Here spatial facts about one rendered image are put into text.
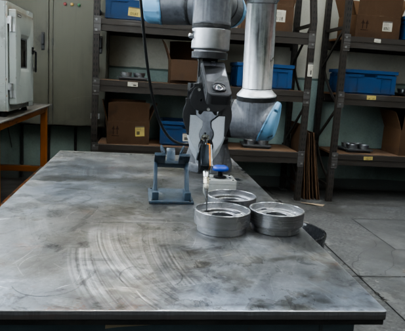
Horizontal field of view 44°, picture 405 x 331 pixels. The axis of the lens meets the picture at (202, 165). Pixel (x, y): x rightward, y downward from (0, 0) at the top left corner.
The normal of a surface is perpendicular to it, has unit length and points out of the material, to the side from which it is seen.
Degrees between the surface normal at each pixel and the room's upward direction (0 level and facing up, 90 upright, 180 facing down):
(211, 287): 0
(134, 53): 90
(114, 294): 0
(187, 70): 83
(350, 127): 90
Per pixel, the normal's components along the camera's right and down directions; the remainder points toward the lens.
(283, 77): 0.11, 0.18
